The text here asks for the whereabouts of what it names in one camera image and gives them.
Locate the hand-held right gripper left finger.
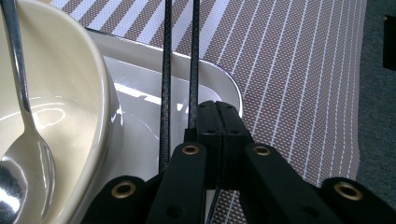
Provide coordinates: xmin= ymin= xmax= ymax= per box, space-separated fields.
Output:
xmin=186 ymin=100 xmax=224 ymax=189

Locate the white square tray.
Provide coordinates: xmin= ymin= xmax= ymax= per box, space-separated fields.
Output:
xmin=69 ymin=27 xmax=245 ymax=224

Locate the single black chopstick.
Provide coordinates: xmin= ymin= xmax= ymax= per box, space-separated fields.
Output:
xmin=158 ymin=0 xmax=173 ymax=175
xmin=187 ymin=0 xmax=202 ymax=130

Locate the cream ceramic bowl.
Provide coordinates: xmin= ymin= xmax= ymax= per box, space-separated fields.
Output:
xmin=0 ymin=0 xmax=122 ymax=224

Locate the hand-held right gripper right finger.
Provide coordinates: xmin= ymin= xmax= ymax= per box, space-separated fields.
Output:
xmin=216 ymin=102 xmax=255 ymax=188

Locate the grey striped placemat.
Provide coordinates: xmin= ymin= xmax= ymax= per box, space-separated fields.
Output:
xmin=49 ymin=0 xmax=369 ymax=224

